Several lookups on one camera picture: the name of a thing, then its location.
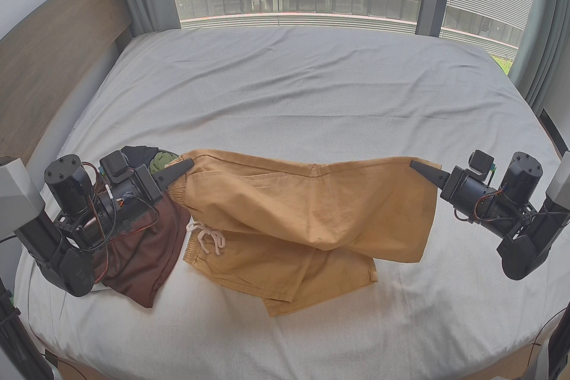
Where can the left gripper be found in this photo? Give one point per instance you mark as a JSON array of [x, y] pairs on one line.
[[129, 198]]

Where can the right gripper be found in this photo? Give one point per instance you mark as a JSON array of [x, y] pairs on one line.
[[472, 195]]

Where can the tan shorts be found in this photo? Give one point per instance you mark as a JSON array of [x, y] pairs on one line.
[[289, 209]]

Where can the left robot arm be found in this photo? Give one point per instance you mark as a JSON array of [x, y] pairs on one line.
[[49, 244]]

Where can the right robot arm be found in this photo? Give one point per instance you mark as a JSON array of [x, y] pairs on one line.
[[525, 253]]

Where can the bed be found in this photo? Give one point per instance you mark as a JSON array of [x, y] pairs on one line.
[[285, 93]]

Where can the black garment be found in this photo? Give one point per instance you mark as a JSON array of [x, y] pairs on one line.
[[138, 153]]

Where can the green garment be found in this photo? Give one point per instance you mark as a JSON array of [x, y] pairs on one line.
[[160, 162]]

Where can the dark brown garment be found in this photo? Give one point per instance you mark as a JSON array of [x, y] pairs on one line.
[[142, 258]]

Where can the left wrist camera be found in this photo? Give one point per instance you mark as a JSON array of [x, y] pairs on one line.
[[115, 166]]

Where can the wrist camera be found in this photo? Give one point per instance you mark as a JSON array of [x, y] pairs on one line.
[[481, 162], [115, 166]]

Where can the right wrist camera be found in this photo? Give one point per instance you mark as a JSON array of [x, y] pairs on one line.
[[481, 162]]

